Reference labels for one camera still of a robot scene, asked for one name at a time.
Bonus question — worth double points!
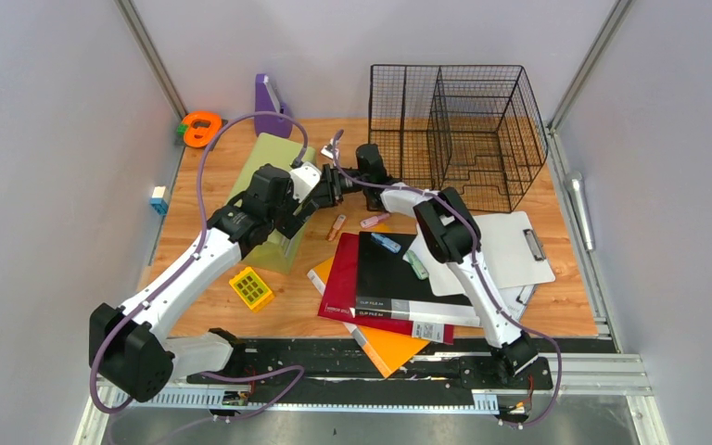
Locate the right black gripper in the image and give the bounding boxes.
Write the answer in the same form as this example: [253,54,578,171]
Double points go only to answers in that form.
[311,163,371,209]

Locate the green drawer cabinet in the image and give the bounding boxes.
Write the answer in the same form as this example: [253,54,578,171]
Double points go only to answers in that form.
[228,133,306,274]

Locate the pink highlighter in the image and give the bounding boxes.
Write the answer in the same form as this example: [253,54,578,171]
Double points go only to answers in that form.
[360,212,390,229]

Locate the blue highlighter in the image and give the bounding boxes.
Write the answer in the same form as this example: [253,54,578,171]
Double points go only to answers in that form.
[371,233,401,254]

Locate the green highlighter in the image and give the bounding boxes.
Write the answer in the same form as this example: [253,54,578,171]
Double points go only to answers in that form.
[403,249,429,280]

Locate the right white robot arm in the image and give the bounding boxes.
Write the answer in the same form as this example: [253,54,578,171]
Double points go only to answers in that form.
[327,133,539,388]

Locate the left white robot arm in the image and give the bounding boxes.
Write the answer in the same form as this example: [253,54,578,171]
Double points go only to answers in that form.
[89,162,322,402]

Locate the yellow grid box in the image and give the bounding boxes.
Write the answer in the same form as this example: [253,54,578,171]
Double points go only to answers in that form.
[228,267,275,312]

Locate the red folder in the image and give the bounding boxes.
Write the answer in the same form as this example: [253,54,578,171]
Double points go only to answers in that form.
[317,232,455,346]

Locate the black clip file folder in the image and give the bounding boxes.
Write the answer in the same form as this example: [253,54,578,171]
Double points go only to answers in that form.
[353,232,481,327]

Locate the purple tape dispenser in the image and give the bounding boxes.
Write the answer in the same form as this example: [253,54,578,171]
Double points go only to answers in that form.
[253,73,293,138]

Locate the orange tape roll holder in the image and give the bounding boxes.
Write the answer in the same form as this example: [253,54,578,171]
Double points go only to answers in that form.
[175,110,225,148]

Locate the blue white toy brick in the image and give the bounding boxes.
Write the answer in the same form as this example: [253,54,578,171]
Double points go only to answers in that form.
[149,186,170,216]

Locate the orange folder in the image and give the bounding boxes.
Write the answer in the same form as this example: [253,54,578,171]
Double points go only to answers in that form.
[307,255,428,378]

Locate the white clipboard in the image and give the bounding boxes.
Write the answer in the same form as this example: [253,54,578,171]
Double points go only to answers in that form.
[409,211,555,297]

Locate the papers under clipboard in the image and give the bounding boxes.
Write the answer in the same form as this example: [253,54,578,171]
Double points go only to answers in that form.
[500,285,537,321]

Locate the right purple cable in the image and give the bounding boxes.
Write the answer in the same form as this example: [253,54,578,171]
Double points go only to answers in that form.
[330,129,563,429]

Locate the purple cable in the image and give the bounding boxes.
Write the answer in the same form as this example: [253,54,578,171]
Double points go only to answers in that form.
[330,129,563,429]
[88,111,310,431]

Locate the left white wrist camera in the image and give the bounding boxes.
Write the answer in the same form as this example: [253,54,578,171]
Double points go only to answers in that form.
[289,161,321,203]

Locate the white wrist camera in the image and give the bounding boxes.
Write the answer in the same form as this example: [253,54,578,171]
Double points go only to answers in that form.
[320,138,339,160]
[289,161,321,203]

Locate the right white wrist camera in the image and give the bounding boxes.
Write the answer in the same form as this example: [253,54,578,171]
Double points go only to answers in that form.
[320,138,339,160]

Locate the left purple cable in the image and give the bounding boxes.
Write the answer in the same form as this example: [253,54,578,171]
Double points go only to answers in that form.
[88,111,310,431]

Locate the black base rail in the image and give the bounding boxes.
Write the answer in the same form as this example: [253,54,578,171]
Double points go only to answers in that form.
[220,337,556,406]

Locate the black wire mesh basket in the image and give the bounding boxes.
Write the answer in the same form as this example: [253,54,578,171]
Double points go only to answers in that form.
[368,64,549,212]

